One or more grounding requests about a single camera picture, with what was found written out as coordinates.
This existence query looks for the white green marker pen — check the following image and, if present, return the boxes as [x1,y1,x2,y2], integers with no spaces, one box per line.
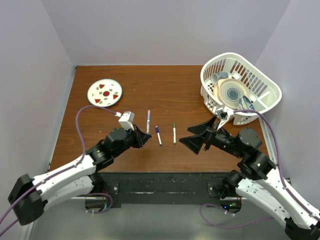
[172,122,177,145]

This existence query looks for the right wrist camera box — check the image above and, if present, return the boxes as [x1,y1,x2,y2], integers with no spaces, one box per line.
[215,106,235,130]

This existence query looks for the blue white patterned bowl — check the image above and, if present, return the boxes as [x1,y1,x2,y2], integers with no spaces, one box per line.
[237,95,255,110]

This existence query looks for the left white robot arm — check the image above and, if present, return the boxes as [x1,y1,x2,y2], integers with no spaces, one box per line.
[8,125,152,226]

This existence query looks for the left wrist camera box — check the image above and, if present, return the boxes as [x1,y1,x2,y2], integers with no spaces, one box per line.
[118,111,135,130]

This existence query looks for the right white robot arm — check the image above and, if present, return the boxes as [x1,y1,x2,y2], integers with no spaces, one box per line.
[179,117,320,240]

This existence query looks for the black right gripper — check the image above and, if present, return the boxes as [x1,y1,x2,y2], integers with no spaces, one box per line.
[178,114,244,158]

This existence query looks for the beige stacked plates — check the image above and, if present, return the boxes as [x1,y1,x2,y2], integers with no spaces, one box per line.
[213,78,250,110]

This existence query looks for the white blue marker pen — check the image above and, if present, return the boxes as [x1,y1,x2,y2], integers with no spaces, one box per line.
[155,125,162,146]

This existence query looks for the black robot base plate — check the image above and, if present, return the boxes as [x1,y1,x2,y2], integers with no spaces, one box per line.
[84,172,245,213]

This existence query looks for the purple camera cable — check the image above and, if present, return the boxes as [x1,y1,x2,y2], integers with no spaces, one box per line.
[75,104,121,161]
[232,109,291,191]

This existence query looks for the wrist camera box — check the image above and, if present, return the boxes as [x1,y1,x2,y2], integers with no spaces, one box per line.
[118,111,135,130]
[215,106,235,130]

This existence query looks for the white watermelon pattern plate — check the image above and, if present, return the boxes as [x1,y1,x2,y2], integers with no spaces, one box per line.
[87,78,123,108]

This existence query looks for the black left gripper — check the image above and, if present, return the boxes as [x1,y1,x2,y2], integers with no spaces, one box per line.
[113,124,151,158]

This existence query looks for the white plastic dish basket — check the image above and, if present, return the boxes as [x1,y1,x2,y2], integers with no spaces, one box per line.
[200,52,282,114]

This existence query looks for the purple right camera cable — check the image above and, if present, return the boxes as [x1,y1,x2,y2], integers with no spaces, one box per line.
[232,109,291,191]

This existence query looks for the grey blue cup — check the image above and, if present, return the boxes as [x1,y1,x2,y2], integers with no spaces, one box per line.
[210,72,229,85]

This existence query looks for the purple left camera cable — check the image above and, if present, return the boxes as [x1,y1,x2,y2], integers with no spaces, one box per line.
[75,104,121,161]

